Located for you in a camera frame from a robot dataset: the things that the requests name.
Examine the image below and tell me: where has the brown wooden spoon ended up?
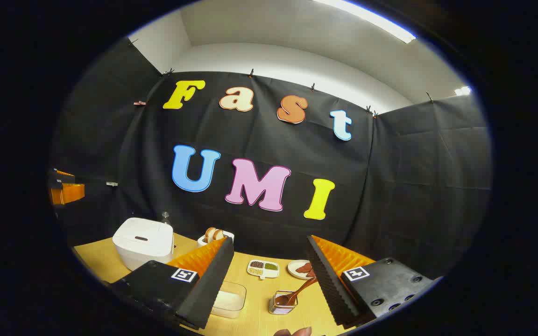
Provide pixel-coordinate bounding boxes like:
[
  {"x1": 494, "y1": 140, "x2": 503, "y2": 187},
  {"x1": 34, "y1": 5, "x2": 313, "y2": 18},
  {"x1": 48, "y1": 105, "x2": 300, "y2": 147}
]
[{"x1": 276, "y1": 276, "x2": 319, "y2": 307}]

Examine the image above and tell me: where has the black backdrop cloth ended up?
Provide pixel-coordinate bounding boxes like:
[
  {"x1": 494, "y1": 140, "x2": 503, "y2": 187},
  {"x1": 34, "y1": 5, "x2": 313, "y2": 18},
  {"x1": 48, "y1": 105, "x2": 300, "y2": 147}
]
[{"x1": 50, "y1": 37, "x2": 493, "y2": 280}]

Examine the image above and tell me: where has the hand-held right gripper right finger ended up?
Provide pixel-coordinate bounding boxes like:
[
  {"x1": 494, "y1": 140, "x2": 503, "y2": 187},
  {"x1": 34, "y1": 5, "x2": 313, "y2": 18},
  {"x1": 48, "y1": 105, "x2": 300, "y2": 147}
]
[{"x1": 306, "y1": 235, "x2": 441, "y2": 328}]

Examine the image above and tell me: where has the white divided dish of beans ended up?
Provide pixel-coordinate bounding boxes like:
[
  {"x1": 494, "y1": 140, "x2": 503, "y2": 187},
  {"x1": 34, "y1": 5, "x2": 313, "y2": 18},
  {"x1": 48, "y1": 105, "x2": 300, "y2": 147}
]
[{"x1": 247, "y1": 259, "x2": 280, "y2": 280}]

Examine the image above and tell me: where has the clear box of rice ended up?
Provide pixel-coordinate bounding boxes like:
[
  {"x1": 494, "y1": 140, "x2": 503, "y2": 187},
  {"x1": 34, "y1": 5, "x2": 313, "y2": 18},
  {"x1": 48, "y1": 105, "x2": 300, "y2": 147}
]
[{"x1": 211, "y1": 281, "x2": 247, "y2": 319}]

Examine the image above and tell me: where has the white oval plate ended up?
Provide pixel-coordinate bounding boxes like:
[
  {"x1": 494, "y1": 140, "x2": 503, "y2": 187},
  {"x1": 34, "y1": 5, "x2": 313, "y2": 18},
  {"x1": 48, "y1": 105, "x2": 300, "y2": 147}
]
[{"x1": 287, "y1": 259, "x2": 317, "y2": 280}]

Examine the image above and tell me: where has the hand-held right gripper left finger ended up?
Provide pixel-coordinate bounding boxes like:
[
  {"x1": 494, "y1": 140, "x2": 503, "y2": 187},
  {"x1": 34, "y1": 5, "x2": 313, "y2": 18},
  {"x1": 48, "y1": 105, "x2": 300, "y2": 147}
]
[{"x1": 109, "y1": 236, "x2": 235, "y2": 331}]

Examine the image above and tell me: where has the white toaster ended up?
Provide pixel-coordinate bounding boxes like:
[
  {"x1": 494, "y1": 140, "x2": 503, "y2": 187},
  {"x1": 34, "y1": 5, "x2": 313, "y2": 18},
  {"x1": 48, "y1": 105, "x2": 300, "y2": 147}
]
[{"x1": 197, "y1": 231, "x2": 235, "y2": 248}]

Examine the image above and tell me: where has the white rice cooker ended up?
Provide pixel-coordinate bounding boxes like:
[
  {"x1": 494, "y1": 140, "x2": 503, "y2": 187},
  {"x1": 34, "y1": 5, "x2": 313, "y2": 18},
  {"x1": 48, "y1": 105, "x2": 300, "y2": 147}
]
[{"x1": 112, "y1": 217, "x2": 175, "y2": 272}]

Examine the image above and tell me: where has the metal wire chopstick holder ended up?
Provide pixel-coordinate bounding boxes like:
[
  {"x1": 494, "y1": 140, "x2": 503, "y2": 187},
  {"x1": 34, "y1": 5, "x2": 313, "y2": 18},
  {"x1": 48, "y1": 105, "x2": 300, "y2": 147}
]
[{"x1": 269, "y1": 290, "x2": 298, "y2": 315}]

